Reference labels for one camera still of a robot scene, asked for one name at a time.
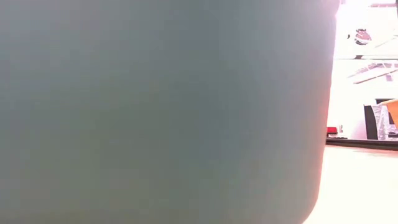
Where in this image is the teal plastic bin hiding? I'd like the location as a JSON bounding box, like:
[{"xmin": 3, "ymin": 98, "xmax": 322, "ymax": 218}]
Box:
[{"xmin": 0, "ymin": 0, "xmax": 340, "ymax": 224}]

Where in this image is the orange plastic basket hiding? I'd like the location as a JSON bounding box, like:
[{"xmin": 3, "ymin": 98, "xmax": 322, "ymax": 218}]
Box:
[{"xmin": 379, "ymin": 98, "xmax": 398, "ymax": 130}]

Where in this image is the black upright panel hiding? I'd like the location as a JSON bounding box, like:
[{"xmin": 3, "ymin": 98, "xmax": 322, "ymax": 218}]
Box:
[{"xmin": 363, "ymin": 105, "xmax": 379, "ymax": 141}]

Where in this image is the dark ceiling fixture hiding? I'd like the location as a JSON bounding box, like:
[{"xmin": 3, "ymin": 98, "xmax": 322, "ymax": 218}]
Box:
[{"xmin": 354, "ymin": 27, "xmax": 373, "ymax": 47}]

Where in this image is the crinkled plastic sheet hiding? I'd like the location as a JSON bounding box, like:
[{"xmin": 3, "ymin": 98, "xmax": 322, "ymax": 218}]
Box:
[{"xmin": 372, "ymin": 104, "xmax": 393, "ymax": 141}]

